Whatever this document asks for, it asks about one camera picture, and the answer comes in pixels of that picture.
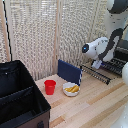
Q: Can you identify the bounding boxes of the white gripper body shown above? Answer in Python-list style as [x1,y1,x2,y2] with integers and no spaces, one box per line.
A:
[91,59,104,71]

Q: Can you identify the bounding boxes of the red plastic cup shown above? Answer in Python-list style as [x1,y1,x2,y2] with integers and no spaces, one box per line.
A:
[43,79,58,96]

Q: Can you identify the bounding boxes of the dark blue upright board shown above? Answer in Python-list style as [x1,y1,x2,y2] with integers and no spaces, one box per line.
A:
[57,59,83,87]

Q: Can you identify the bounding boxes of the yellow food pieces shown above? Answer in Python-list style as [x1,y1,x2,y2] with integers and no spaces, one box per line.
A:
[64,84,80,94]

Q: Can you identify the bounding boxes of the white bowl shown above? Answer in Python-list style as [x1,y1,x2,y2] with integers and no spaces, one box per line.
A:
[62,81,81,98]

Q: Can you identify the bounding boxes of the woven wicker screen panel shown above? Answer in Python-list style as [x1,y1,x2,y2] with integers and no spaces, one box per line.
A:
[58,0,116,73]
[4,0,60,82]

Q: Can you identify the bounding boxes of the black fabric storage box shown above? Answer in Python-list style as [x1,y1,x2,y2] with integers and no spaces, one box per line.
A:
[0,59,52,128]

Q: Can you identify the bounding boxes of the black wire dish rack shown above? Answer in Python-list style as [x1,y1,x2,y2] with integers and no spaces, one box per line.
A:
[79,63,112,86]

